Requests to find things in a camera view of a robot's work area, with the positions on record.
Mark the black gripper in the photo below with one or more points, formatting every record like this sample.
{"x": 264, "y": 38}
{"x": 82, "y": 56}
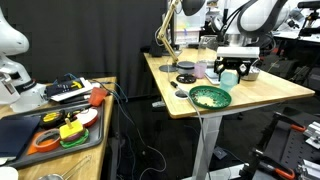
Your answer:
{"x": 232, "y": 62}

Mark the translucent blue plastic cup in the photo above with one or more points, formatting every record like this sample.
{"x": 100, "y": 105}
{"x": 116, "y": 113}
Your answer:
{"x": 229, "y": 83}

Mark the white idle robot arm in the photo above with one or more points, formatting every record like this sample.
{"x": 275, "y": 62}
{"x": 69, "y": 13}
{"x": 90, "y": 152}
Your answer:
{"x": 13, "y": 66}

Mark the translucent purple plastic cup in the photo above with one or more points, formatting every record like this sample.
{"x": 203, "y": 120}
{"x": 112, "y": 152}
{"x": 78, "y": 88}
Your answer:
{"x": 200, "y": 70}

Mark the green round plate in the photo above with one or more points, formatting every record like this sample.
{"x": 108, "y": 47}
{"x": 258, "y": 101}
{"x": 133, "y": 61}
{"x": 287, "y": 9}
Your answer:
{"x": 210, "y": 98}

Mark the orange red cup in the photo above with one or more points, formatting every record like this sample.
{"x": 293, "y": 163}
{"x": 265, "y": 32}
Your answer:
{"x": 97, "y": 96}

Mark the silver metal tin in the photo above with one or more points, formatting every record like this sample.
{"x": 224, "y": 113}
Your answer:
{"x": 253, "y": 74}

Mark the scattered dark coffee beans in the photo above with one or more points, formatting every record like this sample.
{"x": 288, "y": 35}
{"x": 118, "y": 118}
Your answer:
{"x": 221, "y": 98}

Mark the black office chair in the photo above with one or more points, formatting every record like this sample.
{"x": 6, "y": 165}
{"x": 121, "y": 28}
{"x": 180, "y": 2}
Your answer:
{"x": 268, "y": 50}

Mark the black round lid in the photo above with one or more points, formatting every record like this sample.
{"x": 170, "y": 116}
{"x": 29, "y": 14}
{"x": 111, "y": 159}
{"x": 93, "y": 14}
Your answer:
{"x": 186, "y": 79}

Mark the clear plastic storage drawers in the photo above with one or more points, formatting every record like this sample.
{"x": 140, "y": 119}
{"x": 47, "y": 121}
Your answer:
{"x": 186, "y": 26}

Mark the black orange bar clamp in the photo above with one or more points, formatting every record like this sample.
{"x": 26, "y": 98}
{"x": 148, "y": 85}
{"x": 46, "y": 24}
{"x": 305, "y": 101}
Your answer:
{"x": 283, "y": 120}
{"x": 266, "y": 165}

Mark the black speaker box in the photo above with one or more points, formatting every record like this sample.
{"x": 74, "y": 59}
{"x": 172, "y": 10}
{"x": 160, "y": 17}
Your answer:
{"x": 156, "y": 48}

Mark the white desk leg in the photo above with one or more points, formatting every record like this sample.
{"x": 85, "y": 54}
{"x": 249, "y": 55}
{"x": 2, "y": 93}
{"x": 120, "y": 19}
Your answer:
{"x": 206, "y": 146}

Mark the black power adapter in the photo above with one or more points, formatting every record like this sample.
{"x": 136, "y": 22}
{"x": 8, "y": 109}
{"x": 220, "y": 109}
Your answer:
{"x": 220, "y": 152}

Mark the black perforated breadboard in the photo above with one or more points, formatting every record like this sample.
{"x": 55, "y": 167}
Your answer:
{"x": 290, "y": 146}

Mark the white paper sheets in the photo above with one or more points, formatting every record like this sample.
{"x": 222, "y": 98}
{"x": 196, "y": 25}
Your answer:
{"x": 88, "y": 89}

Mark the dark metal baking tray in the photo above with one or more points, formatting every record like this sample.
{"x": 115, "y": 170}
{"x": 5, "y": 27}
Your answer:
{"x": 96, "y": 133}

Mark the white red round disc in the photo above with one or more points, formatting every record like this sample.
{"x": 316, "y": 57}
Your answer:
{"x": 87, "y": 117}

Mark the black curtain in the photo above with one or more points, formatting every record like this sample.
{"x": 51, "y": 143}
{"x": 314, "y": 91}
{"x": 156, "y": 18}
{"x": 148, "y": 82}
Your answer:
{"x": 83, "y": 33}

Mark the green ruffled toy piece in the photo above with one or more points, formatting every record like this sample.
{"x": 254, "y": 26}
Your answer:
{"x": 81, "y": 140}

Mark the black device yellow mark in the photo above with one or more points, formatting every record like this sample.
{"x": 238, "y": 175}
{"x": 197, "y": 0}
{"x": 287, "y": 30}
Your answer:
{"x": 63, "y": 87}

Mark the yellow toy block with peg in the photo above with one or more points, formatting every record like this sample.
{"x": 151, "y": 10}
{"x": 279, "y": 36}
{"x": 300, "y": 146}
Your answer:
{"x": 71, "y": 130}

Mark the black yellow tape measure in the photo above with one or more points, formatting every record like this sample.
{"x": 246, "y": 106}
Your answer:
{"x": 52, "y": 118}

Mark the orange tape roll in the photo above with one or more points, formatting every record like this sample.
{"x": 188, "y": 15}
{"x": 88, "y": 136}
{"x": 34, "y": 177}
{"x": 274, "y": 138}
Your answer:
{"x": 40, "y": 145}

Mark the dark blue notebook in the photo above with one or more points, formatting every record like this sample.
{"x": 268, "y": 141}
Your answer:
{"x": 16, "y": 135}

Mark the white bowl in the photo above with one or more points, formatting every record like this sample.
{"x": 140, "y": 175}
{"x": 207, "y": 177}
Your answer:
{"x": 8, "y": 174}

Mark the grey wrist camera bar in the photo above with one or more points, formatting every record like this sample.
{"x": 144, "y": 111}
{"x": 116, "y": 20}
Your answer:
{"x": 238, "y": 52}

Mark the black camera stand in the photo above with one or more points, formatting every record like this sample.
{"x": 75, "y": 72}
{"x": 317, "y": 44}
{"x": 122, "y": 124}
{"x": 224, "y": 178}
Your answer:
{"x": 310, "y": 16}

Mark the aluminium extrusion rail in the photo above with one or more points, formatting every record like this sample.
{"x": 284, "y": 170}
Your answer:
{"x": 310, "y": 170}
{"x": 313, "y": 135}

